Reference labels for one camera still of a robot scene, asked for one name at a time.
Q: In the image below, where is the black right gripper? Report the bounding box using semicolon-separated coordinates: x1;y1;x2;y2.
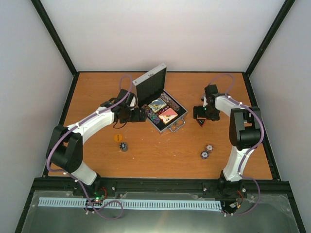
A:
193;106;219;121

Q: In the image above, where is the black triangular dealer token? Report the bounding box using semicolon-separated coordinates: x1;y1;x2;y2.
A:
196;118;206;128

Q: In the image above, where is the blue playing card deck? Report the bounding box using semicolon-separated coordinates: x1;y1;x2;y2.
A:
148;98;167;113

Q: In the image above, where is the yellow blind button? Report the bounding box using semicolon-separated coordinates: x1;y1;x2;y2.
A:
114;133;123;142

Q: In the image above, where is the silver aluminium poker case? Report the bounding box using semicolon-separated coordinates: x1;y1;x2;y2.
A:
133;63;188;133

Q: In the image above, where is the red playing card deck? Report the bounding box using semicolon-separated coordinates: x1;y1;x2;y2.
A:
158;108;178;125

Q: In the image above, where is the black poker chip stack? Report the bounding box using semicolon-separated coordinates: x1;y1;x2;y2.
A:
120;142;128;152

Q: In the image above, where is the red white chip stack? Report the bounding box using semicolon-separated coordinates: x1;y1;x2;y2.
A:
205;144;214;152

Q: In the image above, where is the blue white chip stack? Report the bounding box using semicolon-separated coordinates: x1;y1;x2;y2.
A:
200;150;209;159

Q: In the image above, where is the clear round dealer button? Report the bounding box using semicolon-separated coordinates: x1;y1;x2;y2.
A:
149;100;161;110

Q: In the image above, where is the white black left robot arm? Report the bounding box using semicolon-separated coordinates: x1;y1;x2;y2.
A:
46;89;146;196

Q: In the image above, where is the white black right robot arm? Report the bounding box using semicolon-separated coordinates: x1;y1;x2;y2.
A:
193;84;264;197

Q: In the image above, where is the left chip row in case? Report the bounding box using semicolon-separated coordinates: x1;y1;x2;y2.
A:
143;104;160;124

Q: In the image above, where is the chip row in case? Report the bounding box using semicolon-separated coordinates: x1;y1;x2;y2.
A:
143;104;160;124
160;92;180;112

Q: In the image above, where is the red dice row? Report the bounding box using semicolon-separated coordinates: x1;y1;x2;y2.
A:
156;106;170;116

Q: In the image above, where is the right chip row in case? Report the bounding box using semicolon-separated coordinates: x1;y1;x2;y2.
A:
160;92;180;112

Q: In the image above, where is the green led circuit board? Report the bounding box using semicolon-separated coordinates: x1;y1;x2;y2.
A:
93;187;107;203

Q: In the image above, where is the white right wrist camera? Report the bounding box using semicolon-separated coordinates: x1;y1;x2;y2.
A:
201;96;207;107

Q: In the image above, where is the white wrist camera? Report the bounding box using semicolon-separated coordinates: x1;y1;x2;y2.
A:
201;96;207;107
126;93;137;107

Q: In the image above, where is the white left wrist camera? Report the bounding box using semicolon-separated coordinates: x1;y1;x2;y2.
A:
126;93;137;107

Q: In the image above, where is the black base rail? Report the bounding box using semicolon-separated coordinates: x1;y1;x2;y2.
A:
31;176;290;199

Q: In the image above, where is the light blue cable duct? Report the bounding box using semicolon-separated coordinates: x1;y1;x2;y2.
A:
37;197;222;212

